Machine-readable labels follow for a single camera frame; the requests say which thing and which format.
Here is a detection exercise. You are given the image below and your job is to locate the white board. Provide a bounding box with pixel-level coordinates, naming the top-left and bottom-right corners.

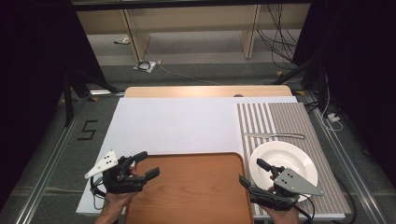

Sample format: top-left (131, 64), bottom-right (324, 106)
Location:
top-left (76, 95), bottom-right (347, 220)

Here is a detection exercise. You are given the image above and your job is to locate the person's right hand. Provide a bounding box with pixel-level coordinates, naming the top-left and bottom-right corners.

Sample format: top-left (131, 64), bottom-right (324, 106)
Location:
top-left (261, 203), bottom-right (301, 224)

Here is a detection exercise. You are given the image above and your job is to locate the black metal stand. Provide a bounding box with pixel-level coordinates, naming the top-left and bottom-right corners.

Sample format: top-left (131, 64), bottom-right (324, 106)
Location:
top-left (273, 58), bottom-right (316, 87)
top-left (61, 68), bottom-right (126, 128)

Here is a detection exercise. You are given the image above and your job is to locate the person's left hand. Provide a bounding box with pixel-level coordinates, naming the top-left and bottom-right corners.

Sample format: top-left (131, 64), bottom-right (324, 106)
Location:
top-left (104, 190), bottom-right (138, 213)

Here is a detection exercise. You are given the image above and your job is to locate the small white object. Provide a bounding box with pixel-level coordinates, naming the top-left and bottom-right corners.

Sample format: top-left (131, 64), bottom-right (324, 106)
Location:
top-left (113, 36), bottom-right (131, 46)

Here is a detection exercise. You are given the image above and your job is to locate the hand-held gripper cable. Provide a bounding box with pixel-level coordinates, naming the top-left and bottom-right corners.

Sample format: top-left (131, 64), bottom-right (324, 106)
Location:
top-left (89, 175), bottom-right (107, 210)
top-left (292, 192), bottom-right (316, 224)

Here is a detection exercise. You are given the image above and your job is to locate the grey striped placemat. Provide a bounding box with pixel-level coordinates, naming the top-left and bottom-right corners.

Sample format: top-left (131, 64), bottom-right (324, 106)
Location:
top-left (235, 102), bottom-right (353, 217)

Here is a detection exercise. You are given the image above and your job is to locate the light wooden table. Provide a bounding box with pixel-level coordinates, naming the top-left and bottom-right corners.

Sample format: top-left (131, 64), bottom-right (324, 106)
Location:
top-left (123, 85), bottom-right (294, 99)

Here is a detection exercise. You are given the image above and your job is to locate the white plate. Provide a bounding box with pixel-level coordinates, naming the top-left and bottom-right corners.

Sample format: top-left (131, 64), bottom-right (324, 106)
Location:
top-left (248, 140), bottom-right (319, 203)

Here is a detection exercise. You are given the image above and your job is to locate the clear plastic bag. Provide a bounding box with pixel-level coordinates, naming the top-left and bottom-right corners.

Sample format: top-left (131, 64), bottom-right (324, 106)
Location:
top-left (133, 60), bottom-right (157, 74)

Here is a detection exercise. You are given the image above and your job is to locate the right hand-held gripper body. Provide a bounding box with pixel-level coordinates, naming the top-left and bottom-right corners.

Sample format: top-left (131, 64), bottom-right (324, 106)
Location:
top-left (248, 165), bottom-right (324, 212)

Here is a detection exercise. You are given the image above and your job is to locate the brown wooden tray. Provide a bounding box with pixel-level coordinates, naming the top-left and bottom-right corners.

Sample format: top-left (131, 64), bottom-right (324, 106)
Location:
top-left (124, 151), bottom-right (254, 224)

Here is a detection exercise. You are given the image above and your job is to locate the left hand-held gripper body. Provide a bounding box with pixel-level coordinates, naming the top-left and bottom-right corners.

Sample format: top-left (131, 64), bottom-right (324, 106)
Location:
top-left (84, 149), bottom-right (148, 195)

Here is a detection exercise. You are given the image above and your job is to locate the bundle of black cables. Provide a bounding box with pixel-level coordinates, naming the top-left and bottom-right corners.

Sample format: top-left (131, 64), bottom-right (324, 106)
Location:
top-left (256, 3), bottom-right (301, 70)

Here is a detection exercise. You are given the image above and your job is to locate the black curtain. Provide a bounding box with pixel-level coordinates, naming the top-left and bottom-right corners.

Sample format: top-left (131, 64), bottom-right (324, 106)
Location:
top-left (0, 0), bottom-right (108, 203)
top-left (292, 0), bottom-right (396, 180)

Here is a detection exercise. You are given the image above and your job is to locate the white cable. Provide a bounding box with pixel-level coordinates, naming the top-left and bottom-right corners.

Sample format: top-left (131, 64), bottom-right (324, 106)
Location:
top-left (145, 38), bottom-right (222, 87)

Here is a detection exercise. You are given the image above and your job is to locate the aluminium rail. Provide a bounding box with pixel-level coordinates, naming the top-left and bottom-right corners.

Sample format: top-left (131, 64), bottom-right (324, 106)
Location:
top-left (304, 91), bottom-right (389, 224)
top-left (14, 98), bottom-right (87, 224)

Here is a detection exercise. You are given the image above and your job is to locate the right hand-held gripper cable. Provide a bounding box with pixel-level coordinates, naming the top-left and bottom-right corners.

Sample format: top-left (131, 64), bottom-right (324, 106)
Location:
top-left (292, 192), bottom-right (316, 224)

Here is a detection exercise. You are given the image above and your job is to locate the black floor cable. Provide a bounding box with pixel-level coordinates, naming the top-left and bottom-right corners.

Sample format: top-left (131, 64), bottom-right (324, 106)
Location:
top-left (332, 175), bottom-right (359, 224)

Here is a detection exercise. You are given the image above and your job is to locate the left hand-held gripper cable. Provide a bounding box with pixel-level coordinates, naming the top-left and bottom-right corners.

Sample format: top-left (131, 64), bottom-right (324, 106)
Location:
top-left (89, 175), bottom-right (107, 210)

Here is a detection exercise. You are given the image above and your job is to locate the silver table knife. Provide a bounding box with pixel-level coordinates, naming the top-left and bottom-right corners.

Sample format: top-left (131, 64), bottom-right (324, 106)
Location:
top-left (244, 132), bottom-right (306, 140)

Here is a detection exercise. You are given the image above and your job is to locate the light wooden shelf unit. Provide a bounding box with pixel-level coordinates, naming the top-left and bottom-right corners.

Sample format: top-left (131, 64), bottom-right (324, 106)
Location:
top-left (75, 2), bottom-right (312, 63)

